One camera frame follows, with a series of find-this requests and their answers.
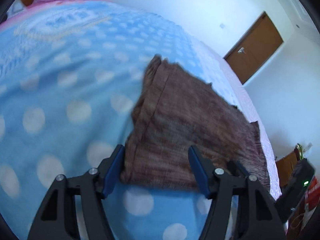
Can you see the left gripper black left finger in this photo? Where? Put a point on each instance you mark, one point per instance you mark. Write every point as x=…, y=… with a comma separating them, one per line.
x=56, y=217

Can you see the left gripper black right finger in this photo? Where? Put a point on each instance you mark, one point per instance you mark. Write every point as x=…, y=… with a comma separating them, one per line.
x=256, y=215

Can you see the brown knit sweater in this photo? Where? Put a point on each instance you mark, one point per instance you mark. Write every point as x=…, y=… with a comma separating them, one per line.
x=175, y=111

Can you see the red gift bag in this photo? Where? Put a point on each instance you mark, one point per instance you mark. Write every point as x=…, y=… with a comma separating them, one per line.
x=312, y=193

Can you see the green item on desk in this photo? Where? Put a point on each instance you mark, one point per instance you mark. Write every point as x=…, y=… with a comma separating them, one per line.
x=299, y=151

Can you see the brown wooden door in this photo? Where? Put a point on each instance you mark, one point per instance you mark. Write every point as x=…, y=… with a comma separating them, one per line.
x=254, y=48

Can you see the polka dot bed sheet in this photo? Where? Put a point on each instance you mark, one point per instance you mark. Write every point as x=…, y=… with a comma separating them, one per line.
x=71, y=73

